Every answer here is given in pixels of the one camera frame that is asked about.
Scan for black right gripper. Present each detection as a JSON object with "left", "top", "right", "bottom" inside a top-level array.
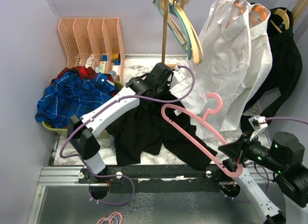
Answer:
[{"left": 218, "top": 129, "right": 285, "bottom": 171}]

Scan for black shirt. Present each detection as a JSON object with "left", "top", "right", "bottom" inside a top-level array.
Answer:
[
  {"left": 106, "top": 100, "right": 211, "bottom": 170},
  {"left": 244, "top": 8, "right": 303, "bottom": 117}
]

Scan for pink hanger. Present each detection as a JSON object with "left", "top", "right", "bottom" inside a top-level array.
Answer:
[{"left": 160, "top": 92, "right": 244, "bottom": 179}]

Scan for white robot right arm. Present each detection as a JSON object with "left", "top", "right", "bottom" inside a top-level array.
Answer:
[{"left": 218, "top": 132, "right": 308, "bottom": 224}]

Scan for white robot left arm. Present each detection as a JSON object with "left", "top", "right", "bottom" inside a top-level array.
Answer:
[{"left": 67, "top": 63, "right": 173, "bottom": 183}]

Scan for cream yellow hanger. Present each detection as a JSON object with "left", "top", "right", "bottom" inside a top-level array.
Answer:
[{"left": 158, "top": 0, "right": 205, "bottom": 65}]

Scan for white shirt front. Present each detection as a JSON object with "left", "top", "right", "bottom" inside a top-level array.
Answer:
[{"left": 181, "top": 0, "right": 251, "bottom": 132}]

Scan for white shirt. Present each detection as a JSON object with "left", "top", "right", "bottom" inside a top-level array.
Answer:
[
  {"left": 181, "top": 0, "right": 251, "bottom": 132},
  {"left": 221, "top": 4, "right": 272, "bottom": 132}
]

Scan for red plaid shirt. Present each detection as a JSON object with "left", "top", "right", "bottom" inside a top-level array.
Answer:
[{"left": 50, "top": 66, "right": 115, "bottom": 89}]

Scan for blue plaid shirt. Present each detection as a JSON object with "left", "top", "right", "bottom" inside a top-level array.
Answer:
[{"left": 35, "top": 71, "right": 119, "bottom": 129}]

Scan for white shirt behind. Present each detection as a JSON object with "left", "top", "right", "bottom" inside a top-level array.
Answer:
[{"left": 221, "top": 4, "right": 272, "bottom": 132}]

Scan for hanging black shirt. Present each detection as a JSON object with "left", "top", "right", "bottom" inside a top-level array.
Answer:
[{"left": 244, "top": 8, "right": 303, "bottom": 117}]

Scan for orange hanger left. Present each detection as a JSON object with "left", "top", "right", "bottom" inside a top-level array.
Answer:
[{"left": 225, "top": 2, "right": 247, "bottom": 29}]

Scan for orange hanger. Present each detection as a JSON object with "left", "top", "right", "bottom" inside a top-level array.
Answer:
[
  {"left": 225, "top": 2, "right": 247, "bottom": 29},
  {"left": 249, "top": 4, "right": 267, "bottom": 26}
]

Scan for orange hanger right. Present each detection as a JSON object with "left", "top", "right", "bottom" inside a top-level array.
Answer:
[{"left": 249, "top": 4, "right": 267, "bottom": 26}]

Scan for yellow grey stapler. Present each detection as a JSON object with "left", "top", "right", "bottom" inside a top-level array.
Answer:
[{"left": 111, "top": 53, "right": 120, "bottom": 63}]

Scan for green white box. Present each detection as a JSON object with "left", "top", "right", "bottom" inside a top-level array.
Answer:
[{"left": 99, "top": 61, "right": 107, "bottom": 73}]

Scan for black base bar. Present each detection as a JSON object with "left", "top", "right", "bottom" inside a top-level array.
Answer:
[{"left": 78, "top": 164, "right": 241, "bottom": 198}]

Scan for grey cloth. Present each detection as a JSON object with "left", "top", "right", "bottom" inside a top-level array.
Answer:
[{"left": 109, "top": 135, "right": 116, "bottom": 152}]

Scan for green laundry basket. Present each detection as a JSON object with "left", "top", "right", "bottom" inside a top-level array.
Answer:
[{"left": 42, "top": 81, "right": 124, "bottom": 139}]

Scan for white spiral notebook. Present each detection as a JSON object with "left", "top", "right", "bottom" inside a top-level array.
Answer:
[{"left": 85, "top": 54, "right": 95, "bottom": 68}]

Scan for pink plastic file organizer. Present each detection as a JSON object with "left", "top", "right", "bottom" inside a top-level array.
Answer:
[{"left": 58, "top": 17, "right": 125, "bottom": 81}]

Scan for coloured rubber bands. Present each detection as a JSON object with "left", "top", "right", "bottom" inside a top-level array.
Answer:
[{"left": 97, "top": 211, "right": 123, "bottom": 224}]

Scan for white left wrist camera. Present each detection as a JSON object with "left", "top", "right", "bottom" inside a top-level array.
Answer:
[{"left": 170, "top": 66, "right": 186, "bottom": 87}]

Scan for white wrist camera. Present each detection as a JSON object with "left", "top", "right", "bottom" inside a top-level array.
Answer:
[
  {"left": 248, "top": 115, "right": 268, "bottom": 141},
  {"left": 170, "top": 66, "right": 186, "bottom": 87}
]

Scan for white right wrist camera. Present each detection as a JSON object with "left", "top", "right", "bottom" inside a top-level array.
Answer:
[{"left": 248, "top": 115, "right": 268, "bottom": 141}]

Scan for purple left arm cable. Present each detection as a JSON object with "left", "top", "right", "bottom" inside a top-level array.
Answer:
[{"left": 59, "top": 65, "right": 195, "bottom": 205}]

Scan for aluminium rail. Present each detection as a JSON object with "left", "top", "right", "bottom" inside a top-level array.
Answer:
[{"left": 26, "top": 134, "right": 304, "bottom": 224}]

